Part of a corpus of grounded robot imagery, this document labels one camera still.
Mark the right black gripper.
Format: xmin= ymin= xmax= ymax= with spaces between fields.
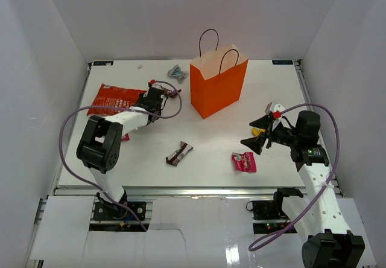
xmin=241 ymin=115 xmax=301 ymax=155

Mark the pink candy packet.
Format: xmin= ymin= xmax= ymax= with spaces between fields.
xmin=232 ymin=152 xmax=257 ymax=173

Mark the large red chips bag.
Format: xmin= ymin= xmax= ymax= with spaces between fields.
xmin=91 ymin=83 xmax=146 ymax=108

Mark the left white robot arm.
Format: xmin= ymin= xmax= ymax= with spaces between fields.
xmin=76 ymin=87 xmax=166 ymax=219

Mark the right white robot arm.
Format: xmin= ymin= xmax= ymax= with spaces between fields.
xmin=241 ymin=110 xmax=365 ymax=267

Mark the orange paper bag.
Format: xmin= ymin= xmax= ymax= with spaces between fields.
xmin=189 ymin=41 xmax=248 ymax=119

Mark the yellow snack packet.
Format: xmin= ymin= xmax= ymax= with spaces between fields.
xmin=252 ymin=127 xmax=265 ymax=137

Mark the dark purple candy wrapper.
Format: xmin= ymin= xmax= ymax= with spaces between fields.
xmin=162 ymin=88 xmax=182 ymax=98

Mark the silver blue snack packet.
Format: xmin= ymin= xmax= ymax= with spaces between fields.
xmin=167 ymin=65 xmax=189 ymax=84

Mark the small pink snack packet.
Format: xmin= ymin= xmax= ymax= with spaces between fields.
xmin=121 ymin=134 xmax=130 ymax=141

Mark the brown chocolate bar wrapper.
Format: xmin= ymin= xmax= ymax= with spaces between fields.
xmin=165 ymin=141 xmax=194 ymax=167

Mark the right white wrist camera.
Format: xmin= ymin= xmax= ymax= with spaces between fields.
xmin=265 ymin=101 xmax=285 ymax=120

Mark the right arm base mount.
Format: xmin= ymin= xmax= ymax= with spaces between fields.
xmin=245 ymin=200 xmax=289 ymax=222

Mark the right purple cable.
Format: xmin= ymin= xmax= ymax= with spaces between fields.
xmin=248 ymin=103 xmax=341 ymax=252

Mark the purple cable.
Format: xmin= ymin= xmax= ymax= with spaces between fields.
xmin=58 ymin=80 xmax=183 ymax=232
xmin=248 ymin=103 xmax=341 ymax=252

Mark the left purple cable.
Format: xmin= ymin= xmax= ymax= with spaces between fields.
xmin=58 ymin=80 xmax=183 ymax=232

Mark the aluminium table frame rail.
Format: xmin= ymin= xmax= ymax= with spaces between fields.
xmin=51 ymin=186 xmax=344 ymax=197

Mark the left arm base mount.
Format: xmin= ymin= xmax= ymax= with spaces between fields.
xmin=91 ymin=201 xmax=147 ymax=222

